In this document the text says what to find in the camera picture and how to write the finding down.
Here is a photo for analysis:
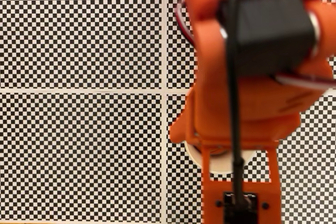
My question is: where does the cream paper cup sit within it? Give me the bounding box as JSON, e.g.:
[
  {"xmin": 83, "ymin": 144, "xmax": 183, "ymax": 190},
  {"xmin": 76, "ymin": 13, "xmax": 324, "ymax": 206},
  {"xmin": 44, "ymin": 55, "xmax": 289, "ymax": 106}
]
[{"xmin": 184, "ymin": 140, "xmax": 259, "ymax": 175}]

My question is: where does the black camera cable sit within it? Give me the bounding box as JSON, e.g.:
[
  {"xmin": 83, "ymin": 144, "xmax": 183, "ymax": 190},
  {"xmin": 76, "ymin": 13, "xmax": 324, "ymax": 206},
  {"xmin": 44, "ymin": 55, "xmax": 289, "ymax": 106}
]
[{"xmin": 225, "ymin": 0, "xmax": 247, "ymax": 209}]

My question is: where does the white red servo wire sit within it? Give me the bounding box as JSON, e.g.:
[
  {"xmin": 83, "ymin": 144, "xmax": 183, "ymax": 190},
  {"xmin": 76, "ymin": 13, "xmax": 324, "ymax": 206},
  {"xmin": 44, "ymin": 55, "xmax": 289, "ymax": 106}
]
[
  {"xmin": 274, "ymin": 73, "xmax": 336, "ymax": 90},
  {"xmin": 174, "ymin": 0, "xmax": 197, "ymax": 46}
]

